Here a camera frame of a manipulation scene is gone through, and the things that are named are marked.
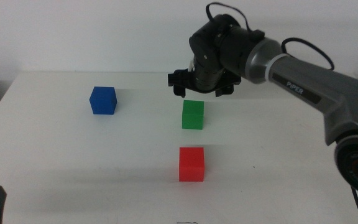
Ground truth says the green cube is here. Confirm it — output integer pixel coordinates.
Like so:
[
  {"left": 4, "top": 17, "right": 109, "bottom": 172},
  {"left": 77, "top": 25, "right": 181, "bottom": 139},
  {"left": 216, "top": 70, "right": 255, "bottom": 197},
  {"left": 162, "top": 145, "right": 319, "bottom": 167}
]
[{"left": 181, "top": 100, "right": 205, "bottom": 131}]

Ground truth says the red cube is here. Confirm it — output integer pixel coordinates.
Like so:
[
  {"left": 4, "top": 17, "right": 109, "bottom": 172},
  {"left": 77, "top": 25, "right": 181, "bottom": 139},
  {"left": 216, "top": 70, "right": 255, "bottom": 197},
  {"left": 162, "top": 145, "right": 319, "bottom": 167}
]
[{"left": 178, "top": 147, "right": 205, "bottom": 183}]

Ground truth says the blue cube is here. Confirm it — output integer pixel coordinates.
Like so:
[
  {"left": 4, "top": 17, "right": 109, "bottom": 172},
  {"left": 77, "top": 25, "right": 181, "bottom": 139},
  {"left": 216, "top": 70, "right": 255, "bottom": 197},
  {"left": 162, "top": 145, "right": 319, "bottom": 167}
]
[{"left": 89, "top": 86, "right": 118, "bottom": 116}]

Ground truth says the thin black looped cable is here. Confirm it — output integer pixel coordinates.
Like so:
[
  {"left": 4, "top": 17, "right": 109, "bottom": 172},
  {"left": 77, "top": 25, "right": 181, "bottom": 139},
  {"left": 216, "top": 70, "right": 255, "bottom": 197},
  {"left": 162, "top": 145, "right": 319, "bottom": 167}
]
[
  {"left": 280, "top": 37, "right": 336, "bottom": 72},
  {"left": 205, "top": 2, "right": 265, "bottom": 40}
]

